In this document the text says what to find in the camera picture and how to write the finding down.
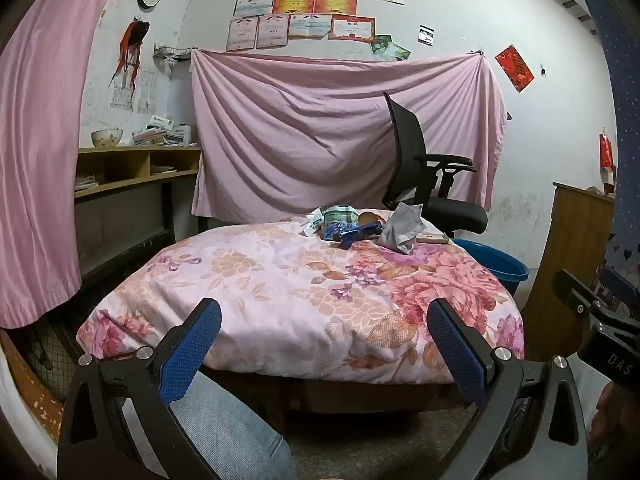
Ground black office chair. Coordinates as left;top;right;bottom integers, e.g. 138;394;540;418
381;91;488;238

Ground person's right leg in jeans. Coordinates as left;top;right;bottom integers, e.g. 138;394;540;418
570;357;608;461

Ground black wire mesh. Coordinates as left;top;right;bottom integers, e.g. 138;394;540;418
20;325;81;406

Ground paper wall calendar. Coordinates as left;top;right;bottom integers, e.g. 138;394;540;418
110;70;158;113

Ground blue plastic basin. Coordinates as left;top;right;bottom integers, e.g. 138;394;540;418
452;238;530;293

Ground floral blanket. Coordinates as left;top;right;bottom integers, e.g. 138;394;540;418
76;210;526;386

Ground pile of books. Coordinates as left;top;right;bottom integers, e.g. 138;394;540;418
132;115;193;147

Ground wooden cabinet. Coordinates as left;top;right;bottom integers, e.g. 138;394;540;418
525;181;617;361

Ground wooden desk shelf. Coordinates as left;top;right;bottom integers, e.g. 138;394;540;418
75;145;202;281

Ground group of wall certificates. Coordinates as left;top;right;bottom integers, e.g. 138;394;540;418
226;0;405;52

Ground red hanging scarves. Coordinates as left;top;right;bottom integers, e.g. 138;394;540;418
112;19;151;93

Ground wire wall rack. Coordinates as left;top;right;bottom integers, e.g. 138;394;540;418
152;42;193;63

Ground pink curtain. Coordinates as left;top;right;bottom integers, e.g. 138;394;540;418
0;0;132;331

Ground pink hanging bed sheet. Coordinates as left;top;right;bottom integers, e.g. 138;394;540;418
190;49;508;226

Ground blue dotted cloth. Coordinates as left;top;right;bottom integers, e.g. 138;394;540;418
575;0;640;311

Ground grey crumpled bag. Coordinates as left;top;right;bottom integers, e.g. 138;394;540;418
377;202;430;256

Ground brown speckled board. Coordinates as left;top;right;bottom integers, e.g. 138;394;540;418
0;330;66;461

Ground person's right hand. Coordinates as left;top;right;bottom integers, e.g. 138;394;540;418
590;385;640;456

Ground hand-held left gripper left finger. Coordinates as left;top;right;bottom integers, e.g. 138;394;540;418
56;297;223;480

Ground white green paper box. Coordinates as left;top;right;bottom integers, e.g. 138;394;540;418
321;205;358;228

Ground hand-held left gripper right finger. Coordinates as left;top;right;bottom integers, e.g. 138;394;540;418
426;298;588;480

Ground person's leg in jeans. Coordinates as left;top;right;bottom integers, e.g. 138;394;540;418
125;370;296;480
570;357;608;461

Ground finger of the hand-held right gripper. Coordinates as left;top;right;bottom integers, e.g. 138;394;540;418
556;269;608;326
597;265;630;311

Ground red paper wall decoration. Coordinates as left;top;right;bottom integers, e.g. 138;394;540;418
495;45;535;93

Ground person's left leg in jeans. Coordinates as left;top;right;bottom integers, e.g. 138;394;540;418
125;370;296;480

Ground floral ceramic bowl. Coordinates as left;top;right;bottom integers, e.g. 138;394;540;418
90;128;124;148

